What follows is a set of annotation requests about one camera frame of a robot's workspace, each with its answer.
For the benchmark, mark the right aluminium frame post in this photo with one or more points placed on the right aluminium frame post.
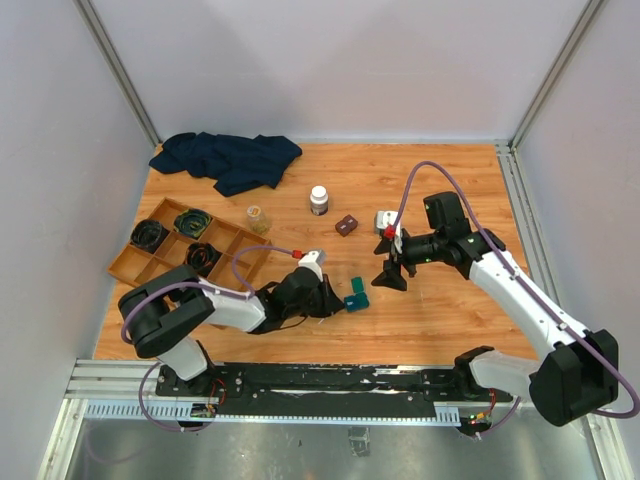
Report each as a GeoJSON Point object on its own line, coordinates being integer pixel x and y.
{"type": "Point", "coordinates": [586, 19]}

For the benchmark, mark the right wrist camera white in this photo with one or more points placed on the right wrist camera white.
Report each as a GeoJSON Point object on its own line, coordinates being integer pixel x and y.
{"type": "Point", "coordinates": [387, 219]}

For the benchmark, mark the wooden compartment tray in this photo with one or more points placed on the wooden compartment tray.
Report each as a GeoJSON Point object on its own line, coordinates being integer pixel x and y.
{"type": "Point", "coordinates": [222, 252]}

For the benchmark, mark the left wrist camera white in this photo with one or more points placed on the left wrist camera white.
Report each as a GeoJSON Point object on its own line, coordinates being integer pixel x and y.
{"type": "Point", "coordinates": [313, 260]}

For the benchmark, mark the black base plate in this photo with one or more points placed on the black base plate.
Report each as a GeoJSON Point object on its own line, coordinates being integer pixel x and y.
{"type": "Point", "coordinates": [325, 392]}

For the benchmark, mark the aluminium frame post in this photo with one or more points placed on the aluminium frame post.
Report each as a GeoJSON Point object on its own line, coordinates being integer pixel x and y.
{"type": "Point", "coordinates": [91, 18]}
{"type": "Point", "coordinates": [586, 19]}

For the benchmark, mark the left aluminium frame post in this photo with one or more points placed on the left aluminium frame post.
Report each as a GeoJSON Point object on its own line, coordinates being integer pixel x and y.
{"type": "Point", "coordinates": [91, 18]}

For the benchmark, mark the clear jar of yellow pills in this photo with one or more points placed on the clear jar of yellow pills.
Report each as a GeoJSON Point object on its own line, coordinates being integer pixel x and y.
{"type": "Point", "coordinates": [257, 220]}

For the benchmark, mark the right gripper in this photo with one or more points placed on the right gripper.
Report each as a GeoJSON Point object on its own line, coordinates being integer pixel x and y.
{"type": "Point", "coordinates": [391, 275]}

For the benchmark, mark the white pill bottle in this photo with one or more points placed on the white pill bottle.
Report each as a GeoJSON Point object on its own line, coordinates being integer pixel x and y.
{"type": "Point", "coordinates": [319, 200]}

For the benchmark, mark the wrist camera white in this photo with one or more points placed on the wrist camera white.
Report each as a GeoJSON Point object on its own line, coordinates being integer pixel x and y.
{"type": "Point", "coordinates": [387, 219]}
{"type": "Point", "coordinates": [313, 260]}

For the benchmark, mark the teal pill box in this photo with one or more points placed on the teal pill box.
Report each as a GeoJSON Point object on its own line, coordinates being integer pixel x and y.
{"type": "Point", "coordinates": [358, 299]}

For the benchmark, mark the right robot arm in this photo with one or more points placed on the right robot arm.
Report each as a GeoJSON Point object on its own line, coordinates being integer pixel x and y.
{"type": "Point", "coordinates": [572, 373]}

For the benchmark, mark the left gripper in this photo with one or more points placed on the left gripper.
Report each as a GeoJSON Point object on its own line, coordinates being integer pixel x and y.
{"type": "Point", "coordinates": [331, 302]}

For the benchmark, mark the dark blue cloth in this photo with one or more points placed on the dark blue cloth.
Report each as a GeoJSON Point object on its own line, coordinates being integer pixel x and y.
{"type": "Point", "coordinates": [236, 164]}

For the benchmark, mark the brown pill box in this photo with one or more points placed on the brown pill box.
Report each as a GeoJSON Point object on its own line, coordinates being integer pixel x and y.
{"type": "Point", "coordinates": [346, 225]}

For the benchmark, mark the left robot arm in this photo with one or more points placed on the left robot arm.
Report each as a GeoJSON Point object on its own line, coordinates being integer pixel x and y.
{"type": "Point", "coordinates": [160, 315]}

